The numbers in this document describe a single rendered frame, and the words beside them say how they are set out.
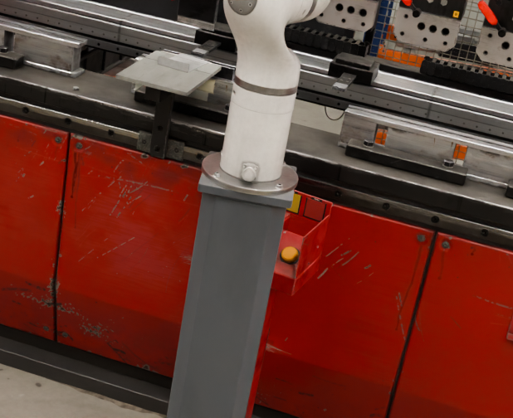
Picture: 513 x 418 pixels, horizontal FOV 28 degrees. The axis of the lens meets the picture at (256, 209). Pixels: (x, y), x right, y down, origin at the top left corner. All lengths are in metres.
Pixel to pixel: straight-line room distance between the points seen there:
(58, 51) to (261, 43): 1.07
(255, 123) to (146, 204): 0.85
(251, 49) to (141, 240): 1.01
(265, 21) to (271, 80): 0.13
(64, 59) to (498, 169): 1.16
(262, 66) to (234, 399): 0.70
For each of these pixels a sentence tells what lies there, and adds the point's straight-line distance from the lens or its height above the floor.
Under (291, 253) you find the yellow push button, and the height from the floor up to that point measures 0.73.
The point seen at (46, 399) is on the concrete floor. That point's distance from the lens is 3.03.
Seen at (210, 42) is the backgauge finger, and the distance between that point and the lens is 2.86.
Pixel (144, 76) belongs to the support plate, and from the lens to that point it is 2.51.
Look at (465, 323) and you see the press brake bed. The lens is 2.64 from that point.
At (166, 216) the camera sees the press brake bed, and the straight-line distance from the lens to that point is 2.71.
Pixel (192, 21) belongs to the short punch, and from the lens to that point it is 2.70.
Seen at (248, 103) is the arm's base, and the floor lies 1.16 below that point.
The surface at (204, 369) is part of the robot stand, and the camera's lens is 2.15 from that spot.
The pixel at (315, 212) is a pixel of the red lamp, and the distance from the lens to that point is 2.41.
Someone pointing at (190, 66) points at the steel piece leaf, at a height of 1.00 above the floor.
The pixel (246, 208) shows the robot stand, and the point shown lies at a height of 0.96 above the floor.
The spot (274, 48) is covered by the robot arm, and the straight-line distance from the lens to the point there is 1.86.
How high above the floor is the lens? 1.77
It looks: 24 degrees down
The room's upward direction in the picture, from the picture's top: 10 degrees clockwise
